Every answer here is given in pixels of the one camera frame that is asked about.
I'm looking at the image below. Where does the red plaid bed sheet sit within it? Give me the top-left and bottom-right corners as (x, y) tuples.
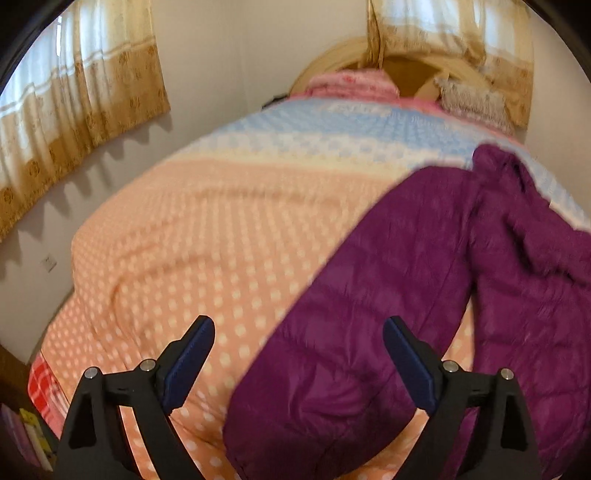
(27, 357), (66, 440)

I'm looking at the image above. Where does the folded pink floral quilt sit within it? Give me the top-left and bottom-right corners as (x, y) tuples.
(306, 68), (400, 99)

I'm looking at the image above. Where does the beige floral window curtain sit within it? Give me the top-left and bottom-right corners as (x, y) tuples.
(0, 0), (172, 241)
(367, 0), (536, 130)

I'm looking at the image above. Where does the dotted pastel bedspread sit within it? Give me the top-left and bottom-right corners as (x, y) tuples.
(27, 95), (586, 480)

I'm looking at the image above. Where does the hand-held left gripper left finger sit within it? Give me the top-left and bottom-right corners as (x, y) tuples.
(55, 315), (216, 480)

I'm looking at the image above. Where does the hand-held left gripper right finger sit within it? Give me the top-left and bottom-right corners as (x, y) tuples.
(382, 316), (544, 480)

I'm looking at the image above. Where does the purple puffer jacket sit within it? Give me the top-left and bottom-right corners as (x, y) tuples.
(222, 144), (591, 480)

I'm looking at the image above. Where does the striped floral pillow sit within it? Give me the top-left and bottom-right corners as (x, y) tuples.
(433, 75), (516, 136)

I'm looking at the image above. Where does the stack of books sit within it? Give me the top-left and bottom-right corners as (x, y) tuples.
(0, 402), (55, 472)

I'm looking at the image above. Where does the cream wooden headboard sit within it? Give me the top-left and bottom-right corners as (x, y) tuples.
(288, 37), (509, 100)

